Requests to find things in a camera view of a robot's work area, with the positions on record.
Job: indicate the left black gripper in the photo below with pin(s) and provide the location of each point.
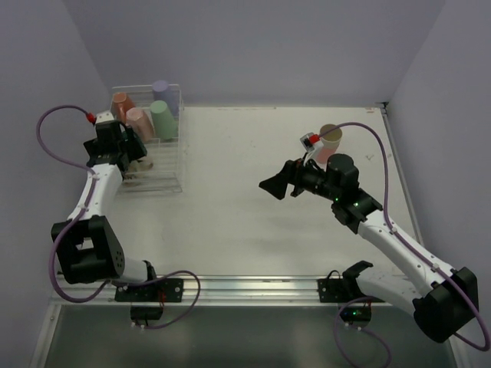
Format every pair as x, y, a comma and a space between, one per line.
135, 145

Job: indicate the light pink plastic cup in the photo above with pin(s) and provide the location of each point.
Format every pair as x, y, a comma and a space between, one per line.
138, 120

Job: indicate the right black controller box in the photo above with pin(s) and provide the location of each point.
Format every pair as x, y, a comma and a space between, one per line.
357, 315

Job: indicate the left black controller box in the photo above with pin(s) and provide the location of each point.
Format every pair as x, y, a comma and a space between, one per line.
144, 314

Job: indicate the white wire dish rack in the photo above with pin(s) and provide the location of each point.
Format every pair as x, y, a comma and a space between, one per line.
167, 158

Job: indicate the black controller box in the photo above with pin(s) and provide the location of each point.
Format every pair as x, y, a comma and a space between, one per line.
357, 315
144, 314

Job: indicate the beige plastic cup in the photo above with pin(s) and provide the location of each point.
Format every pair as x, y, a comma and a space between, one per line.
331, 137

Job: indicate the lavender plastic cup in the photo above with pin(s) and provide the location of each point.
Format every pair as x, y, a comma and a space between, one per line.
169, 93

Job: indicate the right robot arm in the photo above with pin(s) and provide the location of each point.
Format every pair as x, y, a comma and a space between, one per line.
441, 298

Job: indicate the aluminium mounting rail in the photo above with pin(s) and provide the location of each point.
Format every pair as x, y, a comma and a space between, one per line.
222, 291

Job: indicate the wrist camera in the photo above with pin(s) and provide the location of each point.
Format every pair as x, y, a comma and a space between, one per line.
312, 145
103, 117

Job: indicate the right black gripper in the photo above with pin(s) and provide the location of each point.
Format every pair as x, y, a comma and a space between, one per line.
295, 179

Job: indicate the light green plastic cup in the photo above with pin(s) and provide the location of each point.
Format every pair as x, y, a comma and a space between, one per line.
164, 124

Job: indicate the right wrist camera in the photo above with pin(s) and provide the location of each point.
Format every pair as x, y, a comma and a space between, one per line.
312, 145

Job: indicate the cream painted ceramic mug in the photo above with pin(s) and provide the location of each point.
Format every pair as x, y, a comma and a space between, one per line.
136, 172

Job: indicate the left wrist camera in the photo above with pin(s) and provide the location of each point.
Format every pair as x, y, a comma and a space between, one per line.
103, 117

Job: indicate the orange plastic cup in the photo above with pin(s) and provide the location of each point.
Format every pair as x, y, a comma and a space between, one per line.
121, 103

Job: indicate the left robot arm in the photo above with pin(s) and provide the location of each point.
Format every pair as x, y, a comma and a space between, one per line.
86, 246

